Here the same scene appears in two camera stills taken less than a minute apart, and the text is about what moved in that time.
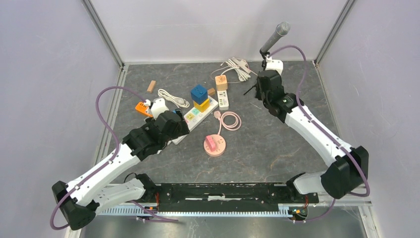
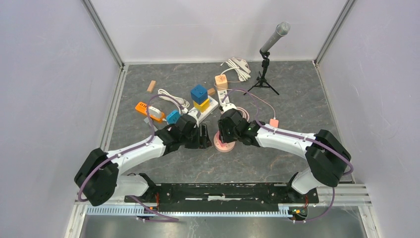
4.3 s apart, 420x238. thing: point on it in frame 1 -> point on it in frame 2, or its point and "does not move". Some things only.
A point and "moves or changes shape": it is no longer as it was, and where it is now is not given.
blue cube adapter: x=199 y=94 does not move
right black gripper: x=257 y=94 -> x=223 y=137
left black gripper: x=182 y=129 -> x=201 y=142
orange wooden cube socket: x=221 y=83 does not move
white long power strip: x=194 y=116 does not move
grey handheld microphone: x=283 y=28 does not move
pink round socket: x=220 y=146 moves or changes shape
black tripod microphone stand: x=264 y=54 does not move
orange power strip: x=141 y=106 does not move
